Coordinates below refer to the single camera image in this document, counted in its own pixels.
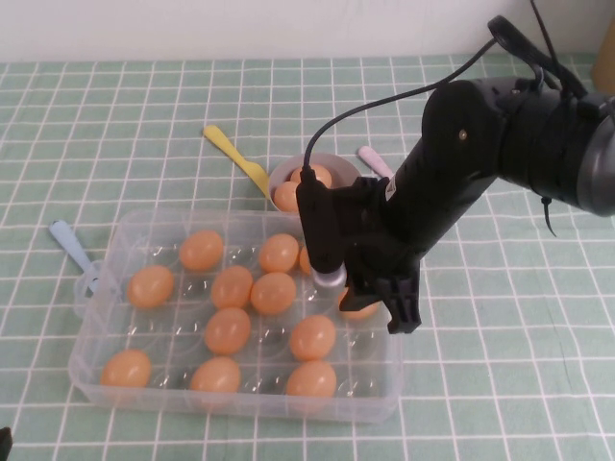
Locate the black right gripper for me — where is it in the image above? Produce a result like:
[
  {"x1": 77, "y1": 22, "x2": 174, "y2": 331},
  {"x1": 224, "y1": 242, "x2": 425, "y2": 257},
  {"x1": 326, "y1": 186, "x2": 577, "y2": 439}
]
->
[{"x1": 331, "y1": 148, "x2": 462, "y2": 336}]

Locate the clear plastic egg box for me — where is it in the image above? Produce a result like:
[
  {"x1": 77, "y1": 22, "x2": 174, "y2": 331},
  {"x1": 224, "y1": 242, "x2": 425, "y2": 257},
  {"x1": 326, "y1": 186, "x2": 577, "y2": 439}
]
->
[{"x1": 66, "y1": 208, "x2": 406, "y2": 426}]

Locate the brown cardboard box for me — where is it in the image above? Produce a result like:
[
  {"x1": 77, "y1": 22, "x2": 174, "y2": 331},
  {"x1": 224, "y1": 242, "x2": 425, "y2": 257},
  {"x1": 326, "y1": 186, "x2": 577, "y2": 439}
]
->
[{"x1": 591, "y1": 33, "x2": 615, "y2": 95}]

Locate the green checked tablecloth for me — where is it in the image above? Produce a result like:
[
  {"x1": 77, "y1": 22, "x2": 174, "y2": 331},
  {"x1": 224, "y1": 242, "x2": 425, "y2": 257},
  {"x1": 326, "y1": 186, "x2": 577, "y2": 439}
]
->
[{"x1": 0, "y1": 52, "x2": 615, "y2": 461}]

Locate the pale grey round bowl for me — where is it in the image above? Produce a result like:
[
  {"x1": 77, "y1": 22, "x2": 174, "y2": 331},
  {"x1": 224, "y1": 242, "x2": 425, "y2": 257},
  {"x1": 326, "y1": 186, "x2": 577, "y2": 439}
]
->
[{"x1": 267, "y1": 152, "x2": 361, "y2": 213}]

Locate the pink plastic knife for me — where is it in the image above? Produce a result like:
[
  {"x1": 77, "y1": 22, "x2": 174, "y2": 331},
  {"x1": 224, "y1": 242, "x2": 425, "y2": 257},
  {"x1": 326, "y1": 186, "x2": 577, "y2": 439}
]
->
[{"x1": 357, "y1": 146, "x2": 393, "y2": 180}]

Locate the black hanging zip tie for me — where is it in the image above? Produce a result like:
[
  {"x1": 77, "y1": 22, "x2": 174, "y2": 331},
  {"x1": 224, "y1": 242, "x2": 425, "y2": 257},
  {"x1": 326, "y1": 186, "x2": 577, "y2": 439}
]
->
[{"x1": 540, "y1": 194, "x2": 558, "y2": 237}]

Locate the yellow plastic utensil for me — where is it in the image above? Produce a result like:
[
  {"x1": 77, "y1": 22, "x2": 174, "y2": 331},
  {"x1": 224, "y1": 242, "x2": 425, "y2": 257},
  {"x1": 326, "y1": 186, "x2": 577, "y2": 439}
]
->
[{"x1": 202, "y1": 125, "x2": 272, "y2": 199}]

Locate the black upright zip tie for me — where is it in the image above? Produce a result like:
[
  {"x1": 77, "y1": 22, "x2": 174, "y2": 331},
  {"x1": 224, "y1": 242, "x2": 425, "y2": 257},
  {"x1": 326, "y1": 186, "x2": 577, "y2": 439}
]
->
[{"x1": 529, "y1": 0, "x2": 566, "y2": 78}]

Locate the blue plastic fork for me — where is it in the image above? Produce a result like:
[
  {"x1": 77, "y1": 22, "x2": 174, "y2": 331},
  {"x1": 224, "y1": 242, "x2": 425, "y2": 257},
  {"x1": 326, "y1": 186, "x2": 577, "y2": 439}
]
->
[{"x1": 48, "y1": 219, "x2": 102, "y2": 295}]

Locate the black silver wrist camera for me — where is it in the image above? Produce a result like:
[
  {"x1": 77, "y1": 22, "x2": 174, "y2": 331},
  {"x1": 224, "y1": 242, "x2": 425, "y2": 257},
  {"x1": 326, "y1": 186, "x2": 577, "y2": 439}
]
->
[{"x1": 294, "y1": 180, "x2": 348, "y2": 291}]

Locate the black camera cable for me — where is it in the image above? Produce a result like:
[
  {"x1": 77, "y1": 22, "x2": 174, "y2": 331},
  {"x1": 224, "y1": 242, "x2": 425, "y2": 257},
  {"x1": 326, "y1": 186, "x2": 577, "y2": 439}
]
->
[{"x1": 301, "y1": 13, "x2": 590, "y2": 187}]

